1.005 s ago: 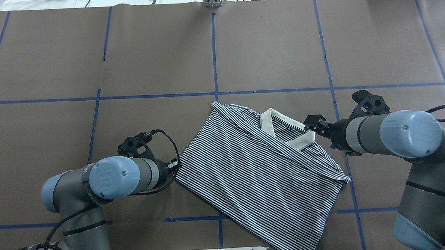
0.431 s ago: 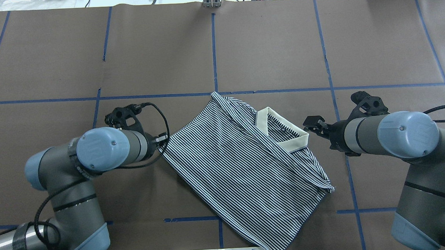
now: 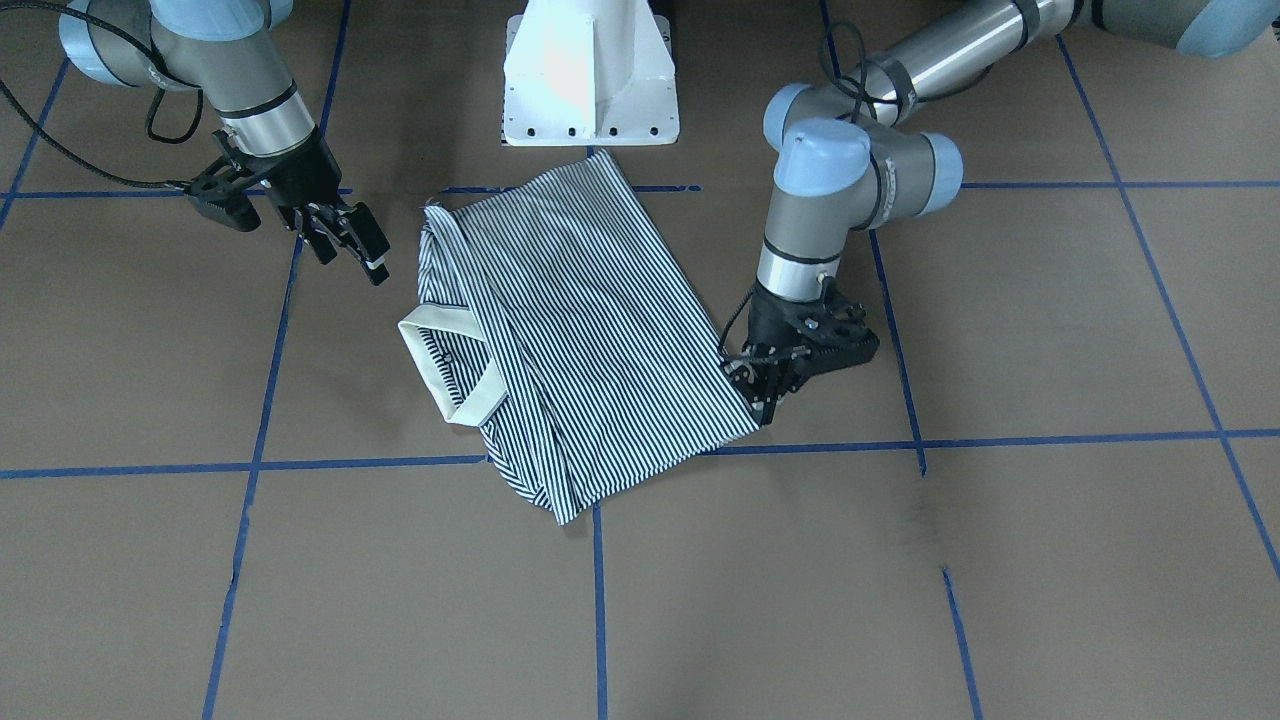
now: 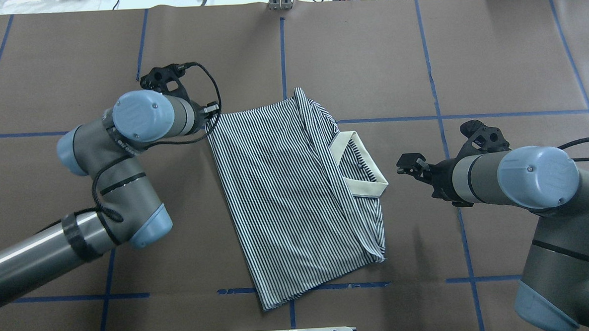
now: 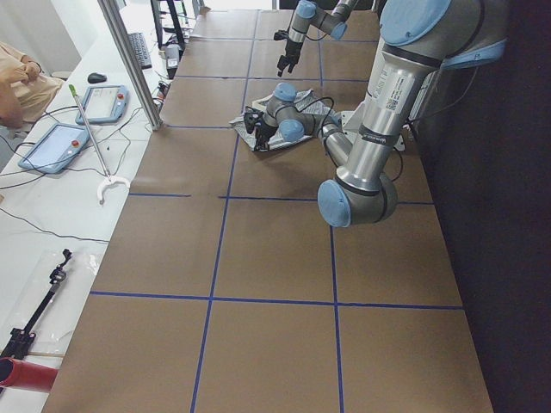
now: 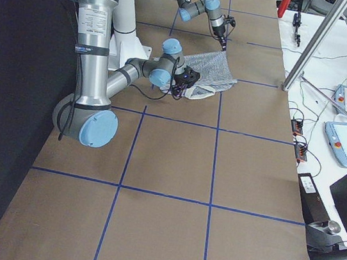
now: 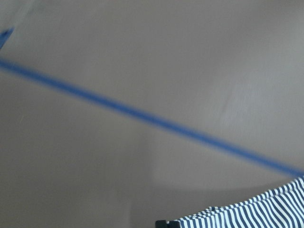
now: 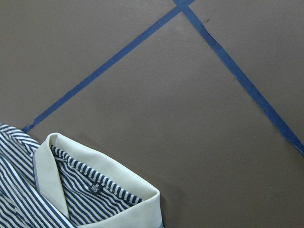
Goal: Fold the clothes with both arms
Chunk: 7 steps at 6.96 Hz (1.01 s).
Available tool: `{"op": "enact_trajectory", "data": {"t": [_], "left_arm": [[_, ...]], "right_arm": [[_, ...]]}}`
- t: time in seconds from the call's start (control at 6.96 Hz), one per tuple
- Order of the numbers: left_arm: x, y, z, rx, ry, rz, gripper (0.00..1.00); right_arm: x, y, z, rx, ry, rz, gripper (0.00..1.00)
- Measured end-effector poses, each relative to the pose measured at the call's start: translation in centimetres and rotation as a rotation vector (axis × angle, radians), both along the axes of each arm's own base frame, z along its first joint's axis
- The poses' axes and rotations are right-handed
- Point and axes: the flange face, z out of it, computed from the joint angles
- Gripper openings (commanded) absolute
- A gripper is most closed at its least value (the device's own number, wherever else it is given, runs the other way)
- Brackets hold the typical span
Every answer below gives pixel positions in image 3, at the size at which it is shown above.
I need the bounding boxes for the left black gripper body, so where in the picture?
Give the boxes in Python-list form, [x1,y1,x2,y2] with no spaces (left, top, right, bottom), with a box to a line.
[745,283,836,386]

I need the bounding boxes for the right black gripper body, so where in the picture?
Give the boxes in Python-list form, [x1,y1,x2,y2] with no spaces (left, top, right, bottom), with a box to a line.
[262,135,346,231]

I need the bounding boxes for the striped polo shirt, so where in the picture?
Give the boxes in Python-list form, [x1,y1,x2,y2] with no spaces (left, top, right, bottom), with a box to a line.
[398,151,758,525]

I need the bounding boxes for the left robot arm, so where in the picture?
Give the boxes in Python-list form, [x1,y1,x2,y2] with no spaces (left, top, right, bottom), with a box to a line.
[722,1,1277,425]

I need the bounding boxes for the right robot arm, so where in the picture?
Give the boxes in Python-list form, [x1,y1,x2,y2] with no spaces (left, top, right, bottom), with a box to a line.
[59,1,390,284]

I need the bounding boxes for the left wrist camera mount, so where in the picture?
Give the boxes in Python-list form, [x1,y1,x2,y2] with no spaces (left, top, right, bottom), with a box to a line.
[800,292,881,375]

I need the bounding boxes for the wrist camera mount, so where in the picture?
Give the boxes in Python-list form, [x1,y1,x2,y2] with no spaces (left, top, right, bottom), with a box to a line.
[800,292,881,375]
[183,149,274,232]

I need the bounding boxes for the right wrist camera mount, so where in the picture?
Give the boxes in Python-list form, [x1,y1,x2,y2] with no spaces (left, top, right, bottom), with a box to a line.
[183,149,274,232]

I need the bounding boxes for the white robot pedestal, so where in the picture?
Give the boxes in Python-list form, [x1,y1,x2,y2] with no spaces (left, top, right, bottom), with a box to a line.
[500,1,681,147]

